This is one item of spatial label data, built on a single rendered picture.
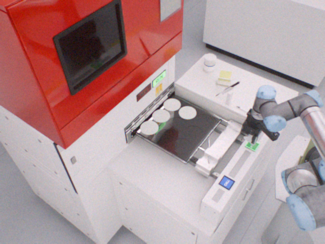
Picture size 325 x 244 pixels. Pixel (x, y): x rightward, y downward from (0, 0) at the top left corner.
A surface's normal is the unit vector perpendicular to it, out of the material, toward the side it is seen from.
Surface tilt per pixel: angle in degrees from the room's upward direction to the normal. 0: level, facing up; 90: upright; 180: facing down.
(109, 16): 90
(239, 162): 0
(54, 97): 90
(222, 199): 0
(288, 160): 0
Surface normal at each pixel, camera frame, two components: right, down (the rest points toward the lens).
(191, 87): -0.01, -0.65
